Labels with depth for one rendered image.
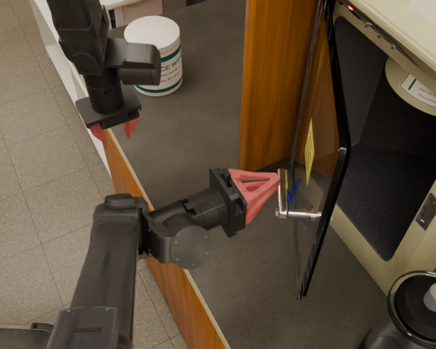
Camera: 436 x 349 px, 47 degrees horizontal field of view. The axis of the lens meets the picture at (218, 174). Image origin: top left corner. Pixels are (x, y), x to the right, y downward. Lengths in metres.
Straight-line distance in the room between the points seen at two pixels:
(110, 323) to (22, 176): 2.13
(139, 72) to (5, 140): 1.87
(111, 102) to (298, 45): 0.34
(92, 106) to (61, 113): 1.79
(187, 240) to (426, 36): 0.35
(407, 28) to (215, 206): 0.34
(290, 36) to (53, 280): 1.50
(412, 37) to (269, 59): 0.41
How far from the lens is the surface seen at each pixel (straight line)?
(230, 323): 0.93
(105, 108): 0.88
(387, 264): 0.94
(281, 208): 0.72
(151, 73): 0.81
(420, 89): 0.74
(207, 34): 1.46
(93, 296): 0.46
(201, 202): 0.70
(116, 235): 0.60
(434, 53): 0.51
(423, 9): 0.55
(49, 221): 2.26
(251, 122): 0.98
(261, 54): 0.87
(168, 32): 1.22
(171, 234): 0.62
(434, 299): 0.71
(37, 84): 2.89
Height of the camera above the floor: 1.80
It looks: 52 degrees down
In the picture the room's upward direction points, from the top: straight up
